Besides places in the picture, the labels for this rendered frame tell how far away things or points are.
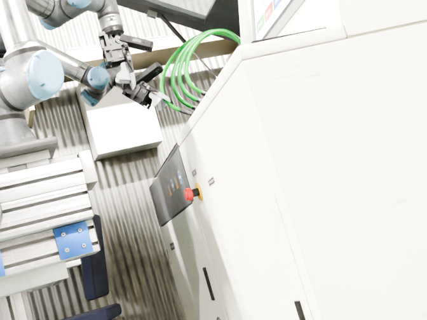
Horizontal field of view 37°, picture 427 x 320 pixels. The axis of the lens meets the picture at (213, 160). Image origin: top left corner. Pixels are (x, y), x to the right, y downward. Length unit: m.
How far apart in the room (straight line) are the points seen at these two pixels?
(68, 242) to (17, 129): 0.33
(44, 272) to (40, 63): 0.57
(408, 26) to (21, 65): 0.96
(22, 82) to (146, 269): 2.63
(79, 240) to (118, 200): 2.46
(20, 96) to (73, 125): 2.55
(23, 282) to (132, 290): 2.37
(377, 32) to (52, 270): 1.07
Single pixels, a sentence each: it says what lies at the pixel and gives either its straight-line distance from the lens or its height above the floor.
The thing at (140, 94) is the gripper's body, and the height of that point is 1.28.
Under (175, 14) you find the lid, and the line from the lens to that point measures 2.69.
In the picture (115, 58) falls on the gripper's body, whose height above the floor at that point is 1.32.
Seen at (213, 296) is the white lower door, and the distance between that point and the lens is 1.89.
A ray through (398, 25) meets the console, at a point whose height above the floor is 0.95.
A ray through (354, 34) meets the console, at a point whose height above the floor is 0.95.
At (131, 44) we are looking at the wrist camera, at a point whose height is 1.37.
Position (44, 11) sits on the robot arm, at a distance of 2.13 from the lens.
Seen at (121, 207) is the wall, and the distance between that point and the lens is 4.19.
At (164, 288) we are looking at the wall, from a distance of 4.20.
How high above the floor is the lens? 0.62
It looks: 8 degrees up
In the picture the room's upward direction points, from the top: 16 degrees counter-clockwise
